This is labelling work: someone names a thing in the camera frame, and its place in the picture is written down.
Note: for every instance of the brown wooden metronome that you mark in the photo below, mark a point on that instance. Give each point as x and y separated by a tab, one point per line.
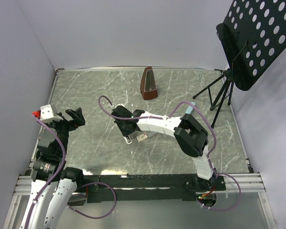
148	87

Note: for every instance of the black perforated music stand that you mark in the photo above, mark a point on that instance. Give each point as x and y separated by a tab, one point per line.
253	35

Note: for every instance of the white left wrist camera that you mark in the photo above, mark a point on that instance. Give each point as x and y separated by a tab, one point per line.
47	114

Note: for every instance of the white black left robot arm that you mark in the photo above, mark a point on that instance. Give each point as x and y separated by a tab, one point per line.
52	182

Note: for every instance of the white staple box sleeve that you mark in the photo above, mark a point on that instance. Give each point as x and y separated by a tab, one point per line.
142	137

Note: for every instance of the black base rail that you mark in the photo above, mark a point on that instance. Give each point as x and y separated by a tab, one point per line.
186	187

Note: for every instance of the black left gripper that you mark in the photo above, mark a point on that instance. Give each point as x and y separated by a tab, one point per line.
78	119

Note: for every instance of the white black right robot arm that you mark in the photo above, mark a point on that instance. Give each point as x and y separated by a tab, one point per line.
188	132

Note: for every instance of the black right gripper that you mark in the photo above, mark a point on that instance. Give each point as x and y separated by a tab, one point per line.
124	132

